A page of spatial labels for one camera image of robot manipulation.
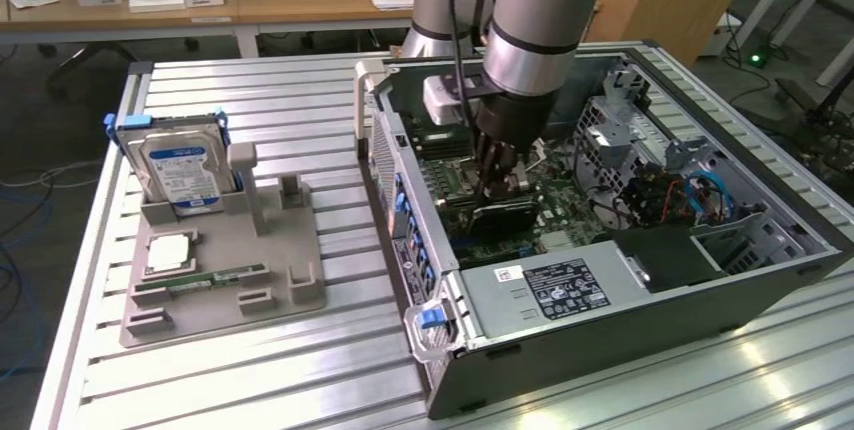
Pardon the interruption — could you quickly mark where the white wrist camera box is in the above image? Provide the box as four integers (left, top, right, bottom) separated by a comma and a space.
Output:
422, 74, 479, 127

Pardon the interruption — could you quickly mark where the CPU socket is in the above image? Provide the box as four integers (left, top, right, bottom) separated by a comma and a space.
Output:
452, 155, 486, 189

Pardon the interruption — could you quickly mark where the silver CPU chip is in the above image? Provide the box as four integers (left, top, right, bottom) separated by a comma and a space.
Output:
145, 237, 192, 272

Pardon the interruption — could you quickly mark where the green motherboard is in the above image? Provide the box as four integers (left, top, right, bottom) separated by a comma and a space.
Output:
399, 119, 602, 271

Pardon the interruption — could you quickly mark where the installed RAM stick white label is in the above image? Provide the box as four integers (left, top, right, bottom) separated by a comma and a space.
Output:
416, 131, 470, 147

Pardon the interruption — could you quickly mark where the silver metal disk bay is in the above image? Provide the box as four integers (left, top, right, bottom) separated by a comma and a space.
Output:
572, 69, 708, 186

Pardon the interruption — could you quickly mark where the grey plastic parts rack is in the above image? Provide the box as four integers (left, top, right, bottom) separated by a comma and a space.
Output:
117, 142, 328, 350

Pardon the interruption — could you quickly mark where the white floor cable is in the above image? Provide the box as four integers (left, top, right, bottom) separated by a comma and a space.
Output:
0, 159, 103, 189

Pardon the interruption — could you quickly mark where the blue floor cable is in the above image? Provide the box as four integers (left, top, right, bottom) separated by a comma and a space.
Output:
0, 188, 56, 384

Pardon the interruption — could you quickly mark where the black office chair base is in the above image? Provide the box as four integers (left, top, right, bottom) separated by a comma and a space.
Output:
39, 38, 201, 97

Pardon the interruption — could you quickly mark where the tall wooden cabinet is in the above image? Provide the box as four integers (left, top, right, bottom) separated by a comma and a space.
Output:
579, 0, 766, 66

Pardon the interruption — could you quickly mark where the black floor stand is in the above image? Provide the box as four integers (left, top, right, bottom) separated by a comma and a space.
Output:
774, 39, 854, 171

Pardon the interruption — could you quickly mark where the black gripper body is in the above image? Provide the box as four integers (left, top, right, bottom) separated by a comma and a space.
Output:
472, 91, 556, 147

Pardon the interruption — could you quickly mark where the installed RAM stick green label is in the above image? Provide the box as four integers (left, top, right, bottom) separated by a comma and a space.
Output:
442, 191, 540, 218

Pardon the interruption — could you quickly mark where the blue wire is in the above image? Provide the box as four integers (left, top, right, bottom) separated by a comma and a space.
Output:
686, 169, 739, 226

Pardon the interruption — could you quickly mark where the white box with red button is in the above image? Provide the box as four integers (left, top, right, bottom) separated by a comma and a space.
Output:
710, 12, 746, 59

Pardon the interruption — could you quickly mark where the blue case latch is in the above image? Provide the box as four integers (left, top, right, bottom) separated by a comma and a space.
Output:
412, 307, 446, 335

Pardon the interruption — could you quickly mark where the long wooden desk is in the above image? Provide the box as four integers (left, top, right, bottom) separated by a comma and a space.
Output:
0, 0, 602, 59

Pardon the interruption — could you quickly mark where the open metal socket cover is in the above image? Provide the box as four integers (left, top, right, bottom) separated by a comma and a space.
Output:
526, 142, 552, 179

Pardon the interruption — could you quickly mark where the grey power supply unit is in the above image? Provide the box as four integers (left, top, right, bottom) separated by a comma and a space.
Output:
459, 242, 652, 339

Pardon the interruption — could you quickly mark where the hard disk in blue caddy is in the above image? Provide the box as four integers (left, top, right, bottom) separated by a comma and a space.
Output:
103, 107, 235, 219

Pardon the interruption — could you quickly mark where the red wire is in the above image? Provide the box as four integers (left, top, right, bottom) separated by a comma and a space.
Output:
658, 174, 676, 224

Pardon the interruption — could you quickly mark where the graphics card with metal bracket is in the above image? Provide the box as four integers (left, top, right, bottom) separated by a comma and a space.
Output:
447, 189, 540, 239

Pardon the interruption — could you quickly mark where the open dark grey PC case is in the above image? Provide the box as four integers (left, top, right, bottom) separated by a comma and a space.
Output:
351, 39, 854, 421

